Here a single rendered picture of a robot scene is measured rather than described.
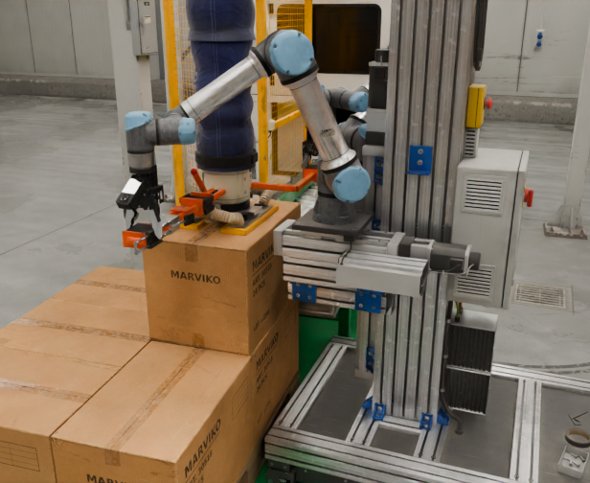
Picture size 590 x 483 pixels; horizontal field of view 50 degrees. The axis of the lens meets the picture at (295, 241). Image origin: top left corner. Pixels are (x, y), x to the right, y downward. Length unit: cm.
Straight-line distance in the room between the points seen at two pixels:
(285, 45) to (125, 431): 119
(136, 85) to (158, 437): 228
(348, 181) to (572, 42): 953
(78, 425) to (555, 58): 1011
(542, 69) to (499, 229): 923
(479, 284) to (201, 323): 97
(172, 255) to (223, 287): 21
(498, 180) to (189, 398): 119
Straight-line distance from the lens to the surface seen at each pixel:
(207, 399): 209
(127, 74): 377
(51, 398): 221
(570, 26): 1128
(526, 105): 1122
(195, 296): 229
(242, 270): 216
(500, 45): 1131
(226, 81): 196
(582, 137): 546
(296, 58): 182
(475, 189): 211
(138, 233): 188
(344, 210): 209
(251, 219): 237
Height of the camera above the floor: 169
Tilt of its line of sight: 20 degrees down
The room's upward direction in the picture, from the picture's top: straight up
